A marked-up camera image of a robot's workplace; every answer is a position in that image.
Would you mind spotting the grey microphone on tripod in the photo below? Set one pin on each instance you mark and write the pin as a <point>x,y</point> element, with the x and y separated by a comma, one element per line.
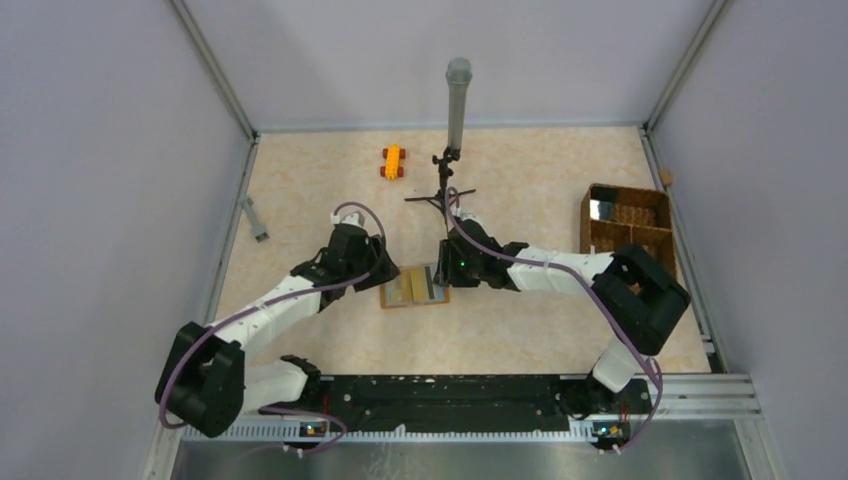
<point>458,77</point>

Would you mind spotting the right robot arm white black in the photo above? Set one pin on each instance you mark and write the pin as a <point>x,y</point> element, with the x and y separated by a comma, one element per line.
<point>641,301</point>

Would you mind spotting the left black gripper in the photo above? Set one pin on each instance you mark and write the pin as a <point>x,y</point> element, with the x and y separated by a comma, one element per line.
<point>383,269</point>

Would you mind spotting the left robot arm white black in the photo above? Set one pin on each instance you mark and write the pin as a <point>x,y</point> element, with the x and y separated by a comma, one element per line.
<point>206,383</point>

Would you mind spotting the grey metal bracket tool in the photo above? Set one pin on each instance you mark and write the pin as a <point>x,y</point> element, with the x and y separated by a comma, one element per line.
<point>258,229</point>

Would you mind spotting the orange toy block car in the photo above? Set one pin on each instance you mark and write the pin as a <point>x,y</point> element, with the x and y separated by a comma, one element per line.
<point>392,169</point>

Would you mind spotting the woven wicker divided basket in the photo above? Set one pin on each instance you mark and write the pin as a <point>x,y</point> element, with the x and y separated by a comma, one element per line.
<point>642,217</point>

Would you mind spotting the black card stack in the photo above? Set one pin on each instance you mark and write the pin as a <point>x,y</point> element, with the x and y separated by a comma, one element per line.
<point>602,200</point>

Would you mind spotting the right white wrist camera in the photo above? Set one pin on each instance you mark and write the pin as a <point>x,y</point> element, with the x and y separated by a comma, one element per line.
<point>469,217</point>

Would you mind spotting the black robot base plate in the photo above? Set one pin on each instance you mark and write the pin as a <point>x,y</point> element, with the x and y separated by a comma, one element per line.
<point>464,403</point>

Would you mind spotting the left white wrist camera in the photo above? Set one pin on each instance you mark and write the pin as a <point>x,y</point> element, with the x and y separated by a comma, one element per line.
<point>355,218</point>

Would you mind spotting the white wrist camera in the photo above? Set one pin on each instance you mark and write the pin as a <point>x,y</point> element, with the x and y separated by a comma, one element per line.
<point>355,218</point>
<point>469,217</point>

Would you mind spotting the white slotted cable duct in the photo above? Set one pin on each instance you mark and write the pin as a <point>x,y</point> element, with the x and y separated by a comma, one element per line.
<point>287,431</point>

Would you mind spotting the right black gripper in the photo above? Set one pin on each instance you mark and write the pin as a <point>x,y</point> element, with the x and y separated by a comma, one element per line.
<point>447,273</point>

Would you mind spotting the small wooden block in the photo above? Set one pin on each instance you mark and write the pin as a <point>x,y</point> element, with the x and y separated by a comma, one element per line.
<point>666,177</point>

